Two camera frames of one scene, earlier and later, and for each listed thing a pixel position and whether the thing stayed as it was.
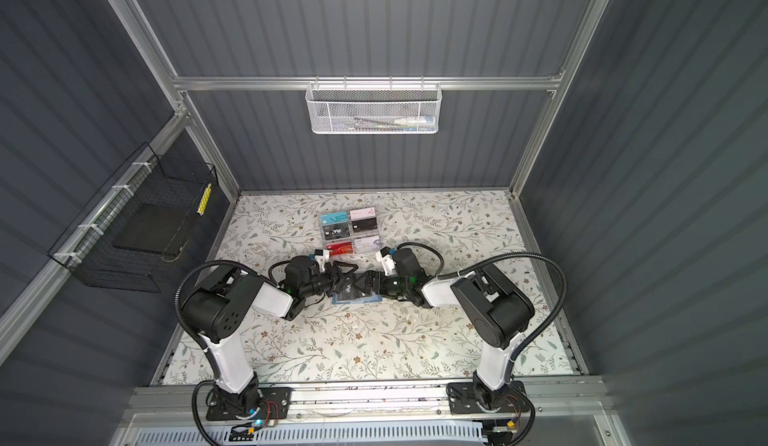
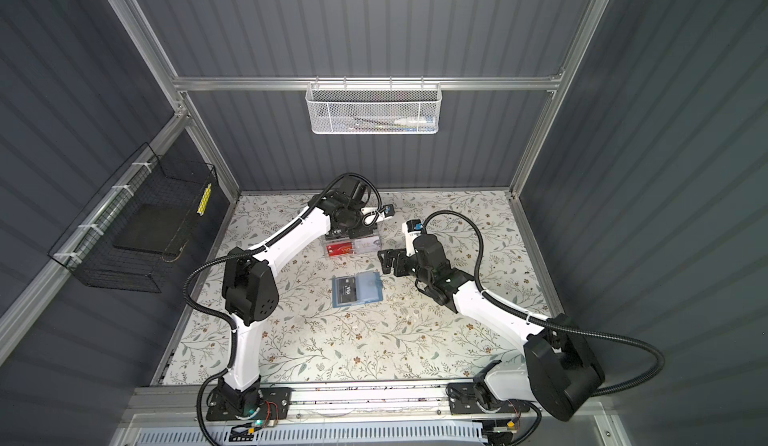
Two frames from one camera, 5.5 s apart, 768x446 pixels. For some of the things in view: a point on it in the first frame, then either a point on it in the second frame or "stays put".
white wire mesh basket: (373, 107) stays put
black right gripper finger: (373, 292) to (405, 264)
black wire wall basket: (126, 237) stays put
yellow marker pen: (204, 199) stays put
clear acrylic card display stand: (353, 232) stays put
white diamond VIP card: (365, 245) stays put
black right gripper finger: (370, 277) to (389, 256)
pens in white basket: (405, 124) stays put
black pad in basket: (151, 228) stays put
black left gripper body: (318, 286) to (356, 225)
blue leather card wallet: (355, 296) stays put
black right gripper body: (395, 286) to (425, 277)
